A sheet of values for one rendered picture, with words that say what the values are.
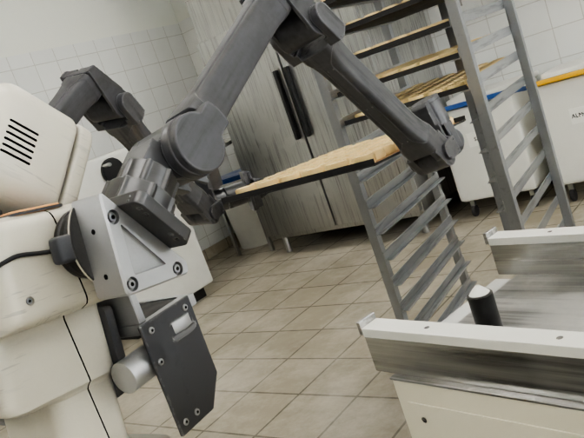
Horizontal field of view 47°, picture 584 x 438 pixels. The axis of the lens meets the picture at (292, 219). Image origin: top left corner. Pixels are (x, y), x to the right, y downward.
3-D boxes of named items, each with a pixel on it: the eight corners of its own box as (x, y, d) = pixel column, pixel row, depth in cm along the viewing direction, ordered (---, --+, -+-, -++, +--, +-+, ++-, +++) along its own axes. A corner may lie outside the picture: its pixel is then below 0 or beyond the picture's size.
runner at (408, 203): (384, 234, 215) (381, 225, 215) (376, 235, 217) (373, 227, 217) (445, 177, 267) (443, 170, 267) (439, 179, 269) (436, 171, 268)
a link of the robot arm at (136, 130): (76, 113, 137) (118, 105, 132) (87, 93, 140) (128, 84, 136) (187, 230, 168) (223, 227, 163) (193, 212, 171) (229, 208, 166)
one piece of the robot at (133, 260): (127, 296, 71) (98, 193, 70) (96, 301, 74) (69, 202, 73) (190, 272, 79) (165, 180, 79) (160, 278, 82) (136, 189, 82)
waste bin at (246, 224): (303, 224, 620) (279, 156, 608) (268, 247, 580) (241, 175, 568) (261, 232, 655) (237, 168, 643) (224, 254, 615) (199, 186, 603)
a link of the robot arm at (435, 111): (414, 175, 134) (451, 161, 128) (387, 124, 131) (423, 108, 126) (434, 152, 142) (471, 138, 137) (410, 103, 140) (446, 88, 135)
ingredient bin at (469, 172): (461, 222, 449) (428, 111, 435) (492, 192, 498) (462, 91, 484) (543, 209, 416) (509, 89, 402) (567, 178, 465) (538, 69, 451)
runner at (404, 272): (401, 285, 219) (398, 276, 218) (393, 286, 220) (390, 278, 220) (458, 219, 270) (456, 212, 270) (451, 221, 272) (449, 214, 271)
